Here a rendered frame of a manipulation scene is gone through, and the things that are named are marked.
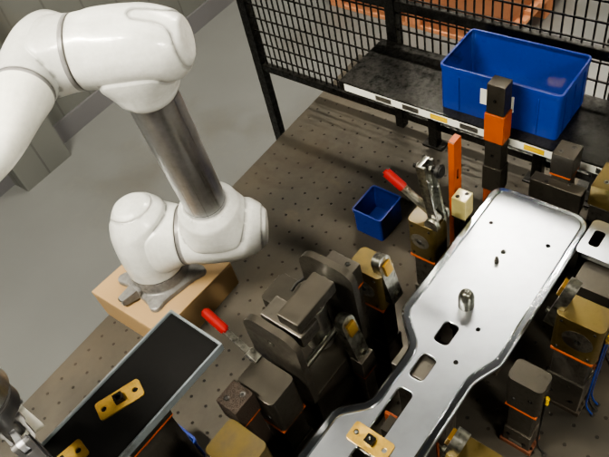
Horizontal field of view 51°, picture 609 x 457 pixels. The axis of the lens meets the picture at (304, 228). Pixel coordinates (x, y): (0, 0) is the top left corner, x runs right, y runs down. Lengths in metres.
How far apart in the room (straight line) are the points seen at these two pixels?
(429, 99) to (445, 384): 0.79
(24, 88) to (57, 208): 2.37
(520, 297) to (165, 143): 0.76
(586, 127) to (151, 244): 1.07
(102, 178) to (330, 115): 1.58
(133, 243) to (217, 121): 2.00
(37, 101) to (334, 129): 1.27
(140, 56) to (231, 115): 2.45
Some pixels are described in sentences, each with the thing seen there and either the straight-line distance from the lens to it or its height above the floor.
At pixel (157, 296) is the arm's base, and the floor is 0.83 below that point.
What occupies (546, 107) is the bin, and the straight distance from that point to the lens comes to 1.57.
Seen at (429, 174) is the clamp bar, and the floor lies 1.18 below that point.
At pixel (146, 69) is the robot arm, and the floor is 1.55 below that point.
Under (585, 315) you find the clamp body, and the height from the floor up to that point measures 1.04.
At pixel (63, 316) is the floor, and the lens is 2.99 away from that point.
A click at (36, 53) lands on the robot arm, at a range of 1.16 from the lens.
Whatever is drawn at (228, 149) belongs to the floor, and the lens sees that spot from 3.34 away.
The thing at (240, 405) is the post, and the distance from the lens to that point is 1.18.
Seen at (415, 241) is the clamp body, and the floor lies 0.99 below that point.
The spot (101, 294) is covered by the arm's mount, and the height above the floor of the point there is 0.81.
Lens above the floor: 2.12
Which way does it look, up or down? 48 degrees down
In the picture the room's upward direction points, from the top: 16 degrees counter-clockwise
